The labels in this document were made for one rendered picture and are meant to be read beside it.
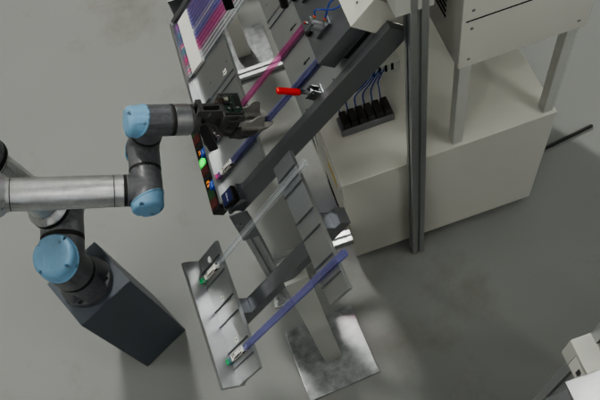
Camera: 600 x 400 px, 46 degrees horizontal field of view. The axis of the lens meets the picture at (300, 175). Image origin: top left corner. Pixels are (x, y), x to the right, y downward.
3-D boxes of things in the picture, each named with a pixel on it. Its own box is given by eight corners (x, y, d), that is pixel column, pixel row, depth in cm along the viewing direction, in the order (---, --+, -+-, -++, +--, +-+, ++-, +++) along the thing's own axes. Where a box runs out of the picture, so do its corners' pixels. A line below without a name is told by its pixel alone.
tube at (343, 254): (232, 364, 168) (227, 365, 167) (230, 359, 169) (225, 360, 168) (348, 255, 136) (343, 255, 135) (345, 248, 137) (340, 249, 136)
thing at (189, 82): (241, 204, 192) (219, 204, 188) (188, 29, 223) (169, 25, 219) (244, 203, 191) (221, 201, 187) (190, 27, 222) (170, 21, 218)
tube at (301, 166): (205, 283, 178) (202, 284, 178) (204, 279, 179) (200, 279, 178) (308, 164, 147) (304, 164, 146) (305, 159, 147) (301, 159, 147)
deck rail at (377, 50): (244, 211, 191) (224, 210, 187) (242, 204, 192) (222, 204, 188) (411, 33, 146) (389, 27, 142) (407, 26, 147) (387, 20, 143)
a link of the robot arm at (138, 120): (120, 118, 164) (125, 96, 157) (165, 117, 169) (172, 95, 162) (125, 146, 160) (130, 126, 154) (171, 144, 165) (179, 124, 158)
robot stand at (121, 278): (147, 367, 245) (81, 325, 196) (117, 331, 252) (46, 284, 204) (186, 329, 249) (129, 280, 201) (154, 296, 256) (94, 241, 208)
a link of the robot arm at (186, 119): (173, 142, 164) (166, 114, 168) (192, 141, 166) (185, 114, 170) (179, 122, 159) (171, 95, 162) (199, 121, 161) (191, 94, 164)
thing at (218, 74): (236, 202, 190) (226, 202, 188) (183, 25, 221) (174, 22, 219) (272, 162, 178) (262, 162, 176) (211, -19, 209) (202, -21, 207)
